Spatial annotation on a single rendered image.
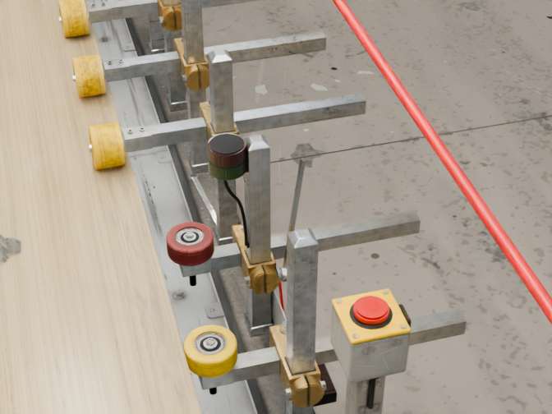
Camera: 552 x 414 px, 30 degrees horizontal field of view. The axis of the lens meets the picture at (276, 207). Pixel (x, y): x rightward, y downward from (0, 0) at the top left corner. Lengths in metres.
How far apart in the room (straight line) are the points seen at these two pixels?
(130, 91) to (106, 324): 1.14
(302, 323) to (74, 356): 0.35
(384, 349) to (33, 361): 0.62
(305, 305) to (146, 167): 0.99
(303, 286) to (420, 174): 1.99
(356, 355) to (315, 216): 2.08
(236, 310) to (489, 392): 1.02
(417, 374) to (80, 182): 1.21
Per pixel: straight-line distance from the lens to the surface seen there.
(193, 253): 1.71
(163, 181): 2.34
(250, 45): 2.15
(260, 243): 1.71
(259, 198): 1.65
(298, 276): 1.43
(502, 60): 4.06
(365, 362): 1.16
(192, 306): 2.03
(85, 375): 1.55
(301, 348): 1.53
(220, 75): 1.80
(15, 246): 1.76
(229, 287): 1.94
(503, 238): 0.61
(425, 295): 2.97
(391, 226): 1.84
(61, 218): 1.82
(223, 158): 1.57
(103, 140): 1.87
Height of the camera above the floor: 2.03
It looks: 39 degrees down
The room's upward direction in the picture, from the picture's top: straight up
